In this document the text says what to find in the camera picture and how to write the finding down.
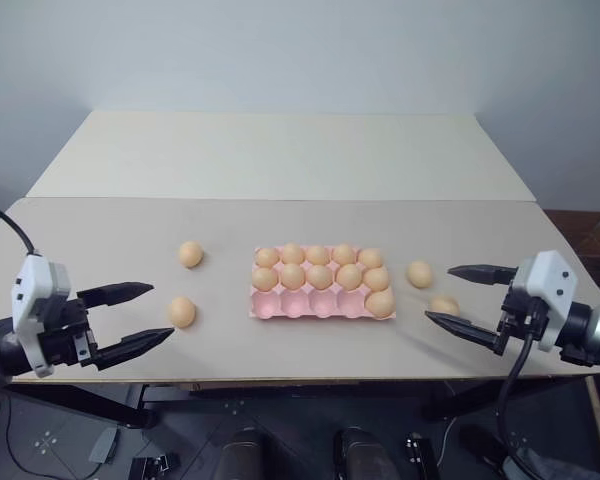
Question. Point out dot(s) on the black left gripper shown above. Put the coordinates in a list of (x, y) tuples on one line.
[(65, 330)]

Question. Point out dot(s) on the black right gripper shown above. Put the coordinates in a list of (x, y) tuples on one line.
[(522, 315)]

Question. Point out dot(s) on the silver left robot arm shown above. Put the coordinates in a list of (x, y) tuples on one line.
[(10, 347)]

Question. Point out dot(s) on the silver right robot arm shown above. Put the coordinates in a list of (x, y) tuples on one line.
[(597, 327)]

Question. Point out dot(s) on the pink egg tray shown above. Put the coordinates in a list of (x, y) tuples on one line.
[(300, 302)]

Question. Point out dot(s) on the brown egg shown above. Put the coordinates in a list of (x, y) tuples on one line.
[(420, 273), (182, 312), (264, 279), (370, 257), (446, 304), (343, 253), (380, 303), (318, 254), (292, 276), (349, 277), (267, 257), (190, 254), (376, 279), (293, 253), (319, 277)]

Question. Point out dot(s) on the black table leg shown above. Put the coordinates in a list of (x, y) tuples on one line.
[(90, 405)]

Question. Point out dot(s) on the brown cardboard box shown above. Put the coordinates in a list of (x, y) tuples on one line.
[(587, 245)]

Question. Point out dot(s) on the grey foot pedal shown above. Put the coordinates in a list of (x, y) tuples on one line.
[(103, 445)]

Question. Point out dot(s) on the black floor device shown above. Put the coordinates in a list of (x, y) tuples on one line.
[(152, 467), (420, 460)]

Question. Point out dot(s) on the dark rounded shape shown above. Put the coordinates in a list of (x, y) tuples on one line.
[(362, 455), (245, 455)]

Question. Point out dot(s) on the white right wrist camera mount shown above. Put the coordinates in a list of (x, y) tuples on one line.
[(547, 277)]

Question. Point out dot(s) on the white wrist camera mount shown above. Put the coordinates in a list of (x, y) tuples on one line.
[(547, 277), (35, 280)]

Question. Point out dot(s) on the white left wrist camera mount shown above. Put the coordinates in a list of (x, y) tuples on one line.
[(35, 280)]

